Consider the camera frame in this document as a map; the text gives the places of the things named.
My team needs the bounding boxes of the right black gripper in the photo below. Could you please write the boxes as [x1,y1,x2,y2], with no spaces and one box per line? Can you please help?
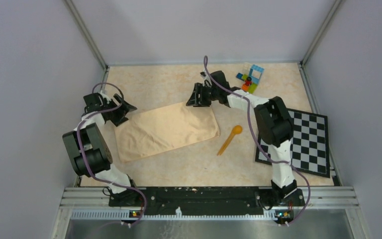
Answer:
[187,83,219,108]

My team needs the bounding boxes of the peach cloth napkin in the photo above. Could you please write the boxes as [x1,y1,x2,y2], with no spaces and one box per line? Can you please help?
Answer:
[115,102,220,162]

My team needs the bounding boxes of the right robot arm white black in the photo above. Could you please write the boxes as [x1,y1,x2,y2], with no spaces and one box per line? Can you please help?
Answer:
[186,71,297,205]

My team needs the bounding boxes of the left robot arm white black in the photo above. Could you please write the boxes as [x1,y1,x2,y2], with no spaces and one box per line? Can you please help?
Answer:
[62,93,140,206]

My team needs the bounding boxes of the orange plastic spoon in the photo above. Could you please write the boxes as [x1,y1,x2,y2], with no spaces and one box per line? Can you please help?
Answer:
[216,125,243,156]

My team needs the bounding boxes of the colourful toy brick model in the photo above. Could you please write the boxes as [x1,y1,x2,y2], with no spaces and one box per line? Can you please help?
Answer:
[236,63,265,94]

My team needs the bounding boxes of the black white checkerboard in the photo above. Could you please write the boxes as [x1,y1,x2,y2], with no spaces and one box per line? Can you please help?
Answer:
[255,109,331,178]

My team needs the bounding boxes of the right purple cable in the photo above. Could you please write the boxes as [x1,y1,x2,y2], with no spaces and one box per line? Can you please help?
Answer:
[202,55,311,226]

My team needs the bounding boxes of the purple cable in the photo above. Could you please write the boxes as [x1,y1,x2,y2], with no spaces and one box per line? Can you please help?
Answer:
[76,82,148,228]
[202,55,311,226]

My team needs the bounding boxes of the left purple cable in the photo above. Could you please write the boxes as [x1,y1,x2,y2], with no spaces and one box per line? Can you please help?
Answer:
[76,82,148,228]

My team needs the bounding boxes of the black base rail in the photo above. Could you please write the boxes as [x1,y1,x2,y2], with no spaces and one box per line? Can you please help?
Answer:
[102,186,305,216]

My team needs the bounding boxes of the aluminium frame profile front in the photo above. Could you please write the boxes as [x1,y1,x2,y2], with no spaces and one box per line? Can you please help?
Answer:
[60,186,359,222]

